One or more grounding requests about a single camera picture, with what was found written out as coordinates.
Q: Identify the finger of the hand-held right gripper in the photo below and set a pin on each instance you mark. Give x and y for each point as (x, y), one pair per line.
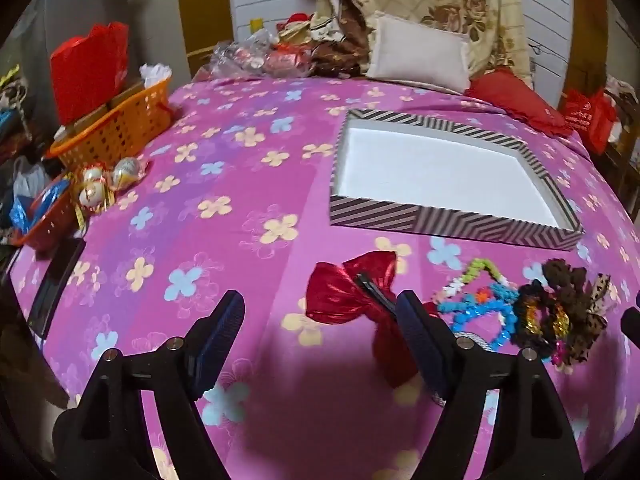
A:
(631, 322)

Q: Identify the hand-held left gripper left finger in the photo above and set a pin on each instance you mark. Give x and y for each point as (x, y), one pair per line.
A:
(220, 342)

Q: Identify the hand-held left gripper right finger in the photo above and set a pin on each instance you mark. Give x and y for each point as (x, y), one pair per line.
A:
(420, 345)

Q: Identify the leopard print hair bow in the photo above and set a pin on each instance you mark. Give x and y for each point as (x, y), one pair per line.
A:
(592, 310)

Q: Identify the brown scrunchie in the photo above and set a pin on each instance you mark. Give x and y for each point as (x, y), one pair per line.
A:
(562, 277)

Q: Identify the black sequin scrunchie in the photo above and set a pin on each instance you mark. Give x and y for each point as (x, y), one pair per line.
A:
(537, 310)

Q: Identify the red shiny bow hair clip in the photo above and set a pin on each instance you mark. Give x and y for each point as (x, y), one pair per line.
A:
(340, 295)

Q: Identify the striped shallow cardboard box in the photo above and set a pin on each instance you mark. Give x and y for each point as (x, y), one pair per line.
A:
(440, 170)

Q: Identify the pink floral bedsheet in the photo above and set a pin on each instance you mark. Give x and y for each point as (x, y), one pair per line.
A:
(225, 240)

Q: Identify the wooden shelf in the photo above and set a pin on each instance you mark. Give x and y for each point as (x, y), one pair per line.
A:
(622, 160)

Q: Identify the black flat tablet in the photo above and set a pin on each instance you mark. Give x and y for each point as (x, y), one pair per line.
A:
(55, 290)

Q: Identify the red shopping bag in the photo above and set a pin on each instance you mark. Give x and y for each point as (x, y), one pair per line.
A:
(587, 120)

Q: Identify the small orange plastic basket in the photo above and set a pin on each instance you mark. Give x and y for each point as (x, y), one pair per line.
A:
(50, 222)

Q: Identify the painted egg ornament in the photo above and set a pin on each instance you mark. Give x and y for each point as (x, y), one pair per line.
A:
(94, 176)

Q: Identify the blue foil wrapper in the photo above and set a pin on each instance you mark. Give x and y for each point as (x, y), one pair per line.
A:
(37, 207)

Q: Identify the large orange plastic basket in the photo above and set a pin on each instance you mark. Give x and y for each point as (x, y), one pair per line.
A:
(115, 127)

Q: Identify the red frilled cushion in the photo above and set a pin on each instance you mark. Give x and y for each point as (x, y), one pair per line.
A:
(520, 102)

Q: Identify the white tissue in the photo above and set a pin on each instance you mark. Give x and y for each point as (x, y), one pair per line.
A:
(155, 74)

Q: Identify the clear plastic bag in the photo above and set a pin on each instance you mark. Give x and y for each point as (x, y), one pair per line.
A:
(235, 57)

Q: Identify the red snack packets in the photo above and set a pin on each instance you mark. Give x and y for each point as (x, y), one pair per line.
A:
(285, 62)

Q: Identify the white pillow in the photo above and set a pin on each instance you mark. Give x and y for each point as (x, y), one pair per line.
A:
(420, 52)

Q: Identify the brown patterned blanket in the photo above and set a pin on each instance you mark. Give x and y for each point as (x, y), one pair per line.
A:
(340, 55)

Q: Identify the red gift bag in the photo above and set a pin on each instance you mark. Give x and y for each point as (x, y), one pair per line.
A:
(87, 70)

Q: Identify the yellow small box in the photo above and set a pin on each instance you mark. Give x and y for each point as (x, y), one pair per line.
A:
(256, 26)

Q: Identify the red santa toy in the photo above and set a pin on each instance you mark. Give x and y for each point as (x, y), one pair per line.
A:
(295, 25)

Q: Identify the wooden door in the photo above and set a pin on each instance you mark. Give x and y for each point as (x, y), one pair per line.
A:
(205, 5)

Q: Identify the grey refrigerator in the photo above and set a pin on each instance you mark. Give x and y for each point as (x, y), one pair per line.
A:
(85, 5)

